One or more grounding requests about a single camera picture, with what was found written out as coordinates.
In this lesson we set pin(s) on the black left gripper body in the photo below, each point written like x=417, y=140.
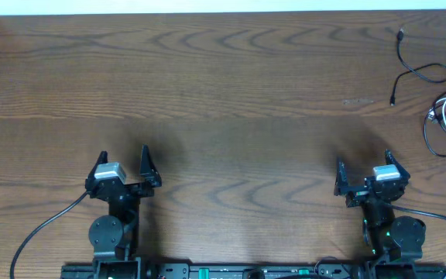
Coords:
x=139, y=192

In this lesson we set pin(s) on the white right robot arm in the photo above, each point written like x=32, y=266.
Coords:
x=396, y=242

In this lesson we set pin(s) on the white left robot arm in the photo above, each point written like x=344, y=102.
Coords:
x=115, y=236

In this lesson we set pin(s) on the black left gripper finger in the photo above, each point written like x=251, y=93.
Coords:
x=147, y=169
x=91, y=182

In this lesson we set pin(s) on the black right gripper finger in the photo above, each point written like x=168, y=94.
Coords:
x=341, y=181
x=390, y=159

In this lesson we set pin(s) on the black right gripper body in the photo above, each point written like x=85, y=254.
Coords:
x=358, y=195

